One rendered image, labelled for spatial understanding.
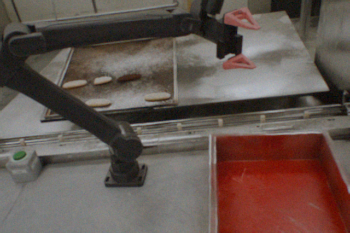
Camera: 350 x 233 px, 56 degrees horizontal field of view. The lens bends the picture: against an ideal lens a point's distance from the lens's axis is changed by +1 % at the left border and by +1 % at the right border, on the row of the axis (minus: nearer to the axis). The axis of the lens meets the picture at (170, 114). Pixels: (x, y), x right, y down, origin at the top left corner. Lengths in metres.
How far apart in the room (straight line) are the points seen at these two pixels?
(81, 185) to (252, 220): 0.51
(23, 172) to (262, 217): 0.72
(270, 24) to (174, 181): 0.93
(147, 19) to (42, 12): 4.39
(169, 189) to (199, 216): 0.13
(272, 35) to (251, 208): 0.87
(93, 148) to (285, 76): 0.74
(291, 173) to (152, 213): 0.40
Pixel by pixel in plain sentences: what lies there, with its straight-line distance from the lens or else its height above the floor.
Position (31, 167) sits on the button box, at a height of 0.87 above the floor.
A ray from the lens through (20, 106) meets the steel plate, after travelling 1.62.
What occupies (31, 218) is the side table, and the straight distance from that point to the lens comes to 1.04.
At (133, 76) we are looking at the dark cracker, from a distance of 1.35.
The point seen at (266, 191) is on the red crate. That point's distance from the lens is 0.94.
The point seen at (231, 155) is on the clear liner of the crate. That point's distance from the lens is 1.01.
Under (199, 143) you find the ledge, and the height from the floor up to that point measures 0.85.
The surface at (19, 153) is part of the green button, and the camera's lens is 1.14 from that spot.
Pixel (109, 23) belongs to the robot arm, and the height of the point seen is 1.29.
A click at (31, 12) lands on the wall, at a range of 5.22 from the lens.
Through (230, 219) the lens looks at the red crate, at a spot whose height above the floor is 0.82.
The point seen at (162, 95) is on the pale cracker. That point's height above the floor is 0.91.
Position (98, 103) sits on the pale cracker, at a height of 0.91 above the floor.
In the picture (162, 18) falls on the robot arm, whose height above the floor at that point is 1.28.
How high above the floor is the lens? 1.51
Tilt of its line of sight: 33 degrees down
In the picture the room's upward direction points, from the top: 9 degrees counter-clockwise
